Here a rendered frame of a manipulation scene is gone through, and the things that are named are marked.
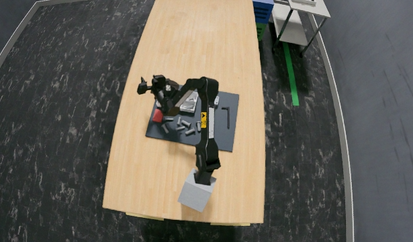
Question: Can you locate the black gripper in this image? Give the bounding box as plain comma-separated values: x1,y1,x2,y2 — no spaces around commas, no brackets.
137,76,171,99

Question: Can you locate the red rectangular block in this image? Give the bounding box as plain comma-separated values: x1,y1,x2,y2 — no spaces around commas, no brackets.
152,110,163,123

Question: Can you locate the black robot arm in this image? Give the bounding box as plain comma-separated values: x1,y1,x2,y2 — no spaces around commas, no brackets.
152,74,221,186

